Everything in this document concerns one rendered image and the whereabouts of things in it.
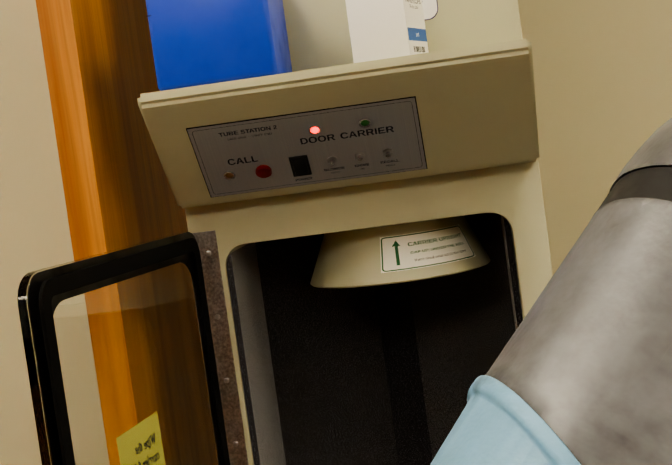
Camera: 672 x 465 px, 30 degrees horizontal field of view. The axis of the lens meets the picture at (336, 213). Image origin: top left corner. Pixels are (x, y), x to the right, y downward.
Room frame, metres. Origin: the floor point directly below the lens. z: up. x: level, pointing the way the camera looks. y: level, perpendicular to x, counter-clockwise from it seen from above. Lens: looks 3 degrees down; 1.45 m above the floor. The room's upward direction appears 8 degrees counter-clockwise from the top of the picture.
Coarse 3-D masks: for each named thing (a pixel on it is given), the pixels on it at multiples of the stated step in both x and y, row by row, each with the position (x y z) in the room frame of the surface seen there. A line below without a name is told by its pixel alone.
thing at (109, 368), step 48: (144, 288) 1.00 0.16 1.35; (192, 288) 1.09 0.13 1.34; (96, 336) 0.91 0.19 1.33; (144, 336) 0.99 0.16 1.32; (192, 336) 1.08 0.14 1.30; (96, 384) 0.90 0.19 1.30; (144, 384) 0.98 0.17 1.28; (192, 384) 1.06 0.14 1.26; (96, 432) 0.89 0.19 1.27; (144, 432) 0.96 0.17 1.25; (192, 432) 1.05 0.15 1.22
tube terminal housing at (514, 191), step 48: (288, 0) 1.12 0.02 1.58; (336, 0) 1.12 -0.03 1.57; (480, 0) 1.11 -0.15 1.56; (336, 48) 1.12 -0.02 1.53; (432, 48) 1.11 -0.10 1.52; (336, 192) 1.12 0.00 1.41; (384, 192) 1.12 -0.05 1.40; (432, 192) 1.11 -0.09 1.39; (480, 192) 1.11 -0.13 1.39; (528, 192) 1.10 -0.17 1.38; (240, 240) 1.13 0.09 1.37; (528, 240) 1.10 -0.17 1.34; (528, 288) 1.10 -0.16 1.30; (240, 384) 1.13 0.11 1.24
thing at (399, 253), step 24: (336, 240) 1.18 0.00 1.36; (360, 240) 1.16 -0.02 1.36; (384, 240) 1.15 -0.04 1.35; (408, 240) 1.14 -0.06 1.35; (432, 240) 1.15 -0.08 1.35; (456, 240) 1.16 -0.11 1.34; (336, 264) 1.16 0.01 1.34; (360, 264) 1.15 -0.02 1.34; (384, 264) 1.14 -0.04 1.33; (408, 264) 1.13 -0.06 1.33; (432, 264) 1.14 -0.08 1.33; (456, 264) 1.15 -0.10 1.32; (480, 264) 1.17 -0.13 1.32
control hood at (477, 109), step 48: (480, 48) 1.00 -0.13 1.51; (528, 48) 0.99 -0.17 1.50; (144, 96) 1.03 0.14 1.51; (192, 96) 1.02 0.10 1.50; (240, 96) 1.02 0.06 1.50; (288, 96) 1.02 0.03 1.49; (336, 96) 1.02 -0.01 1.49; (384, 96) 1.02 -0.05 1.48; (432, 96) 1.02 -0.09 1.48; (480, 96) 1.02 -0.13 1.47; (528, 96) 1.02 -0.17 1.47; (432, 144) 1.06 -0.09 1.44; (480, 144) 1.06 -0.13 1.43; (528, 144) 1.06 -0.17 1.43; (192, 192) 1.10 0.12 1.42; (288, 192) 1.10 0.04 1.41
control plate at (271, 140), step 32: (192, 128) 1.04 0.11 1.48; (224, 128) 1.04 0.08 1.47; (256, 128) 1.04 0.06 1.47; (288, 128) 1.04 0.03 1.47; (352, 128) 1.04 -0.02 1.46; (384, 128) 1.04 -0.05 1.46; (416, 128) 1.05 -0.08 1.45; (224, 160) 1.07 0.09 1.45; (256, 160) 1.07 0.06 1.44; (288, 160) 1.07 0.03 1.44; (320, 160) 1.07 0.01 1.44; (352, 160) 1.07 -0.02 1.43; (384, 160) 1.07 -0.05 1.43; (416, 160) 1.07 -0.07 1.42; (224, 192) 1.10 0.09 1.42
